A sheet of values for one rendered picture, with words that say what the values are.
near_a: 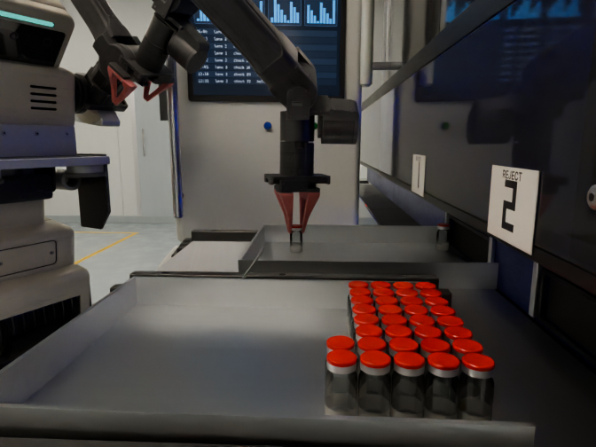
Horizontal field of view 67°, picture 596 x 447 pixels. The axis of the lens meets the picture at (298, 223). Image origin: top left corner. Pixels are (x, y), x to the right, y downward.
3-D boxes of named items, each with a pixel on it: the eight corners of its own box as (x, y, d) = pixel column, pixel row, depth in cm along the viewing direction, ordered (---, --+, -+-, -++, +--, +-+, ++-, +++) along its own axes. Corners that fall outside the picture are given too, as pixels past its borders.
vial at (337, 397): (355, 408, 32) (356, 348, 31) (357, 427, 30) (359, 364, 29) (325, 407, 32) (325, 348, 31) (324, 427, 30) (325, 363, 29)
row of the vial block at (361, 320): (367, 322, 47) (368, 280, 46) (391, 429, 30) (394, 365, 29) (346, 321, 47) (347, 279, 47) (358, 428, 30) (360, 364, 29)
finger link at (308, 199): (319, 236, 75) (321, 179, 73) (278, 238, 73) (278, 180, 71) (309, 228, 81) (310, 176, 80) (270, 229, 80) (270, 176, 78)
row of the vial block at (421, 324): (410, 323, 47) (411, 281, 46) (460, 432, 29) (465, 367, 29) (388, 322, 47) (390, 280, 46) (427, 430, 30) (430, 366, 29)
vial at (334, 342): (353, 391, 34) (355, 334, 33) (355, 408, 32) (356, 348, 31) (325, 390, 34) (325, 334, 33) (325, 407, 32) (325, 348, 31)
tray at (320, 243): (443, 244, 84) (443, 225, 83) (496, 289, 58) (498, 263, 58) (262, 242, 86) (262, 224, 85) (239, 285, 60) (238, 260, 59)
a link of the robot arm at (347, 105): (286, 59, 71) (286, 86, 65) (359, 60, 71) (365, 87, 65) (286, 125, 79) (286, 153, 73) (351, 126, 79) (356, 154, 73)
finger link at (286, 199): (322, 236, 75) (324, 180, 73) (280, 237, 73) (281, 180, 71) (311, 228, 81) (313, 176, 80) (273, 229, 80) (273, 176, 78)
